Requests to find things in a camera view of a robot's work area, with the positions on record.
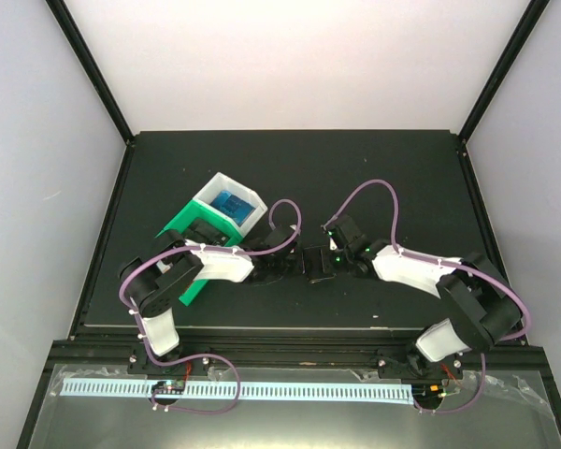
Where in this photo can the right small circuit board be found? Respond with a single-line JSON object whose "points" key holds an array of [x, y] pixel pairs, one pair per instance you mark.
{"points": [[429, 391]]}

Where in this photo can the green plastic bin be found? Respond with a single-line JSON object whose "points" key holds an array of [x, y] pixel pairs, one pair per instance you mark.
{"points": [[194, 209], [180, 269]]}

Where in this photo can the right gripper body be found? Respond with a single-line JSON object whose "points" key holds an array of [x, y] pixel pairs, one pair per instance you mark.
{"points": [[342, 263]]}

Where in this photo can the white slotted cable duct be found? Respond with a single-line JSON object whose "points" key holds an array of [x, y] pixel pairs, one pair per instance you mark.
{"points": [[272, 391]]}

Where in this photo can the black cards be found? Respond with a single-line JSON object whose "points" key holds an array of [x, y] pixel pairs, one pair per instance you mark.
{"points": [[201, 231]]}

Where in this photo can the right black frame post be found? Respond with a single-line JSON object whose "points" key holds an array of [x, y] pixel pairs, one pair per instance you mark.
{"points": [[521, 33]]}

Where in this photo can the clear white plastic bin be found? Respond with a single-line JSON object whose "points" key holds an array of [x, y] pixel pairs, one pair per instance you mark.
{"points": [[221, 182]]}

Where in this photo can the black aluminium front rail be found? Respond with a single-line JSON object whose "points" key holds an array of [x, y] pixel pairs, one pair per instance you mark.
{"points": [[247, 348]]}

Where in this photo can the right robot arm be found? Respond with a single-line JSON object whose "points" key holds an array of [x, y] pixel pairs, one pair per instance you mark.
{"points": [[479, 306]]}

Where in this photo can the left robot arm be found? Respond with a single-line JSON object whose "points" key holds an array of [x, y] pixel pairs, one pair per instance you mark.
{"points": [[151, 288]]}

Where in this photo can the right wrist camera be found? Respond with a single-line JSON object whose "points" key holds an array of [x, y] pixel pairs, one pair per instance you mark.
{"points": [[333, 246]]}

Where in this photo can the blue cards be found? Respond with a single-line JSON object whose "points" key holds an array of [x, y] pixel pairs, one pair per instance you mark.
{"points": [[232, 206]]}

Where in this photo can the left black frame post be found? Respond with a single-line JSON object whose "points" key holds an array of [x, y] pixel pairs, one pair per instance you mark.
{"points": [[77, 43]]}

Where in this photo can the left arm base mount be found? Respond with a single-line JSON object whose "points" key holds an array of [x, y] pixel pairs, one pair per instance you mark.
{"points": [[184, 358]]}

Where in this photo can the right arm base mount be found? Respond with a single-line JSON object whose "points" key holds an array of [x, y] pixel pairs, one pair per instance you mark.
{"points": [[408, 364]]}

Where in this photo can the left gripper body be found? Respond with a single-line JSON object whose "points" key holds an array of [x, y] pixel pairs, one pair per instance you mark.
{"points": [[286, 268]]}

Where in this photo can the left small circuit board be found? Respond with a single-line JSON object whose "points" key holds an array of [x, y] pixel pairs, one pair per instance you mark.
{"points": [[168, 387]]}

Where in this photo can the small circuit board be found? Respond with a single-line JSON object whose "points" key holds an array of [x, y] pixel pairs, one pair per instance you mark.
{"points": [[168, 387], [429, 391]]}

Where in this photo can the black frame post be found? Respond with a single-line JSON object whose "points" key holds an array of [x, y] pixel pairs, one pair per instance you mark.
{"points": [[77, 43], [521, 33]]}

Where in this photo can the clear acrylic sheet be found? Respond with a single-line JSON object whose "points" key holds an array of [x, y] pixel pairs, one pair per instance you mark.
{"points": [[513, 412]]}

